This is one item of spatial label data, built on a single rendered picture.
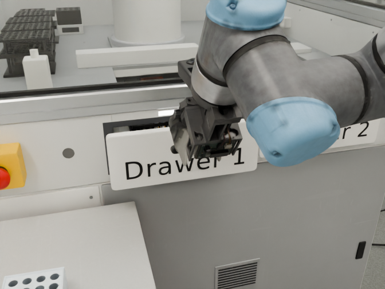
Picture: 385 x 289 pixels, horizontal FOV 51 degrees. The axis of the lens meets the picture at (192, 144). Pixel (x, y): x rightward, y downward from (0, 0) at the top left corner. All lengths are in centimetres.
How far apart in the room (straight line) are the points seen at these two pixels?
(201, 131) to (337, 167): 53
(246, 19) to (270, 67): 5
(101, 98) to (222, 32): 38
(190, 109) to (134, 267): 28
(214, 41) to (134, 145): 35
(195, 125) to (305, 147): 22
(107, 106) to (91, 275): 29
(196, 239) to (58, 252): 35
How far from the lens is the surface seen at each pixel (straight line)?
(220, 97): 48
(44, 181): 82
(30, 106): 75
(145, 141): 72
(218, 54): 42
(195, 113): 57
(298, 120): 36
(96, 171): 81
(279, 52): 39
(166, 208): 88
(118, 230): 76
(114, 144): 72
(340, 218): 111
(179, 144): 65
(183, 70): 62
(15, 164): 76
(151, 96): 76
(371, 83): 43
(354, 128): 96
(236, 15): 39
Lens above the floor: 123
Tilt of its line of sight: 27 degrees down
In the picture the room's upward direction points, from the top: straight up
